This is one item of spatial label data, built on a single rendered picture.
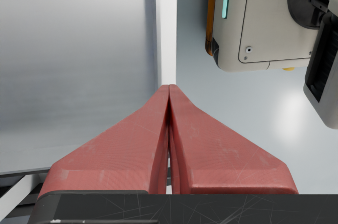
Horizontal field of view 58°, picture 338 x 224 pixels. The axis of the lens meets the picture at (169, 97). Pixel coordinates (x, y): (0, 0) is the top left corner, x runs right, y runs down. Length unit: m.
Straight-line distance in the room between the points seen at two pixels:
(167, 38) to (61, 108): 0.15
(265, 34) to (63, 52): 0.85
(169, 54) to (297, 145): 1.70
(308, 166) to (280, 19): 1.29
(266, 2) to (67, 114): 0.81
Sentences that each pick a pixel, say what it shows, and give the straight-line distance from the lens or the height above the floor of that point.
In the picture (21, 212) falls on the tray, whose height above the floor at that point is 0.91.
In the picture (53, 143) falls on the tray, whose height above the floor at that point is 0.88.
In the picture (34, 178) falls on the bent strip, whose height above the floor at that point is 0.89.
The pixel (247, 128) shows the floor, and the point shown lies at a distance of 1.73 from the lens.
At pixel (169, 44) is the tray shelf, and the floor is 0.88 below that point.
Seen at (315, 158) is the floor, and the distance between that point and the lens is 2.16.
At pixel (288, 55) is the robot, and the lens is 1.18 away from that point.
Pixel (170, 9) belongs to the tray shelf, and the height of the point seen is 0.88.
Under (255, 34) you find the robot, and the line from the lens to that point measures 1.08.
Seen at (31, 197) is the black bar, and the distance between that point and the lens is 0.46.
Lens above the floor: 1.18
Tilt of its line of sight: 54 degrees down
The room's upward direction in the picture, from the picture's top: 165 degrees clockwise
